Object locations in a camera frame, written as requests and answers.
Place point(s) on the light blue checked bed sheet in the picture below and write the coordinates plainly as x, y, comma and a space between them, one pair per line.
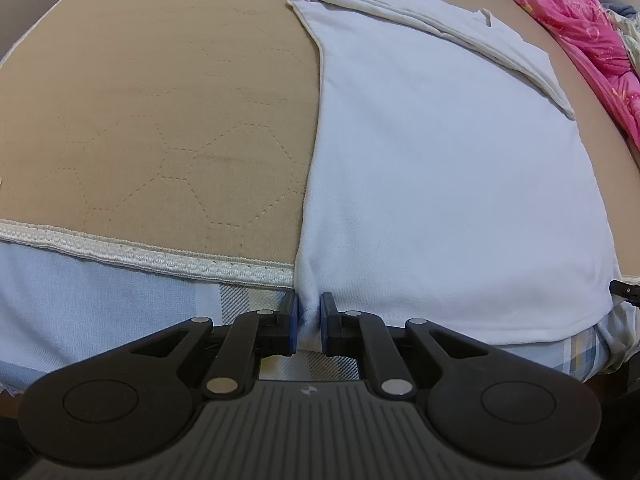
100, 300

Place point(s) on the pink floral quilt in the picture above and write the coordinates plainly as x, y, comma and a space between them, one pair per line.
585, 30

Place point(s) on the white long-sleeved shirt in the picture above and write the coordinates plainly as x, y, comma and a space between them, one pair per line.
440, 185

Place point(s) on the beige quilted mattress pad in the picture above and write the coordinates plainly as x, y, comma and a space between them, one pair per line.
150, 125

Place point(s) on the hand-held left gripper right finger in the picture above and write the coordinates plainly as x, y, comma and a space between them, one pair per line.
327, 325

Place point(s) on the pale green floral quilt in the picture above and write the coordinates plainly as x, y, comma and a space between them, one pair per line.
631, 35

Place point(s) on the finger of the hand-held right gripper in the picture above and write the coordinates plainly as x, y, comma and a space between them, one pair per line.
625, 289

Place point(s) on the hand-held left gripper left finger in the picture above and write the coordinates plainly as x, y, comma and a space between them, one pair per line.
292, 325

